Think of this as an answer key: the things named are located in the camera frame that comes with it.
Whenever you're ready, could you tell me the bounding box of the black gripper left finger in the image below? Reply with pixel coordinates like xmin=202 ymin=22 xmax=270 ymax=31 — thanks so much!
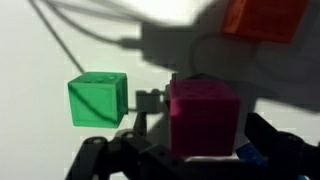
xmin=64 ymin=130 xmax=214 ymax=180

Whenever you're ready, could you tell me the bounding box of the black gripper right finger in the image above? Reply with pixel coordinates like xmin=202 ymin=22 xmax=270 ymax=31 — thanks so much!
xmin=233 ymin=111 xmax=320 ymax=180

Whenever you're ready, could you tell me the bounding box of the pink block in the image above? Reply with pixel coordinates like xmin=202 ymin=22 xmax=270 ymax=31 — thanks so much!
xmin=168 ymin=78 xmax=242 ymax=158

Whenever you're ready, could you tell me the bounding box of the blue block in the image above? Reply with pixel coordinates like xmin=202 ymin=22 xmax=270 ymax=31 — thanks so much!
xmin=235 ymin=142 xmax=268 ymax=165

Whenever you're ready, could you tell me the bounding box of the green block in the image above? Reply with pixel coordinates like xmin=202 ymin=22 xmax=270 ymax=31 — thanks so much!
xmin=67 ymin=71 xmax=130 ymax=130

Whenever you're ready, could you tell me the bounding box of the orange block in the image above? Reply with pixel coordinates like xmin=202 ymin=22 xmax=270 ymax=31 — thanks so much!
xmin=221 ymin=0 xmax=310 ymax=45

